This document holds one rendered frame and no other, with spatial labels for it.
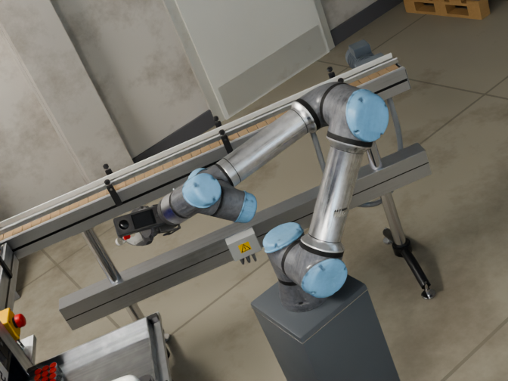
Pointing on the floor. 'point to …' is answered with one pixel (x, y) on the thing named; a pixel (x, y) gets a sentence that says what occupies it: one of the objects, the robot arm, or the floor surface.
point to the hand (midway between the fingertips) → (126, 236)
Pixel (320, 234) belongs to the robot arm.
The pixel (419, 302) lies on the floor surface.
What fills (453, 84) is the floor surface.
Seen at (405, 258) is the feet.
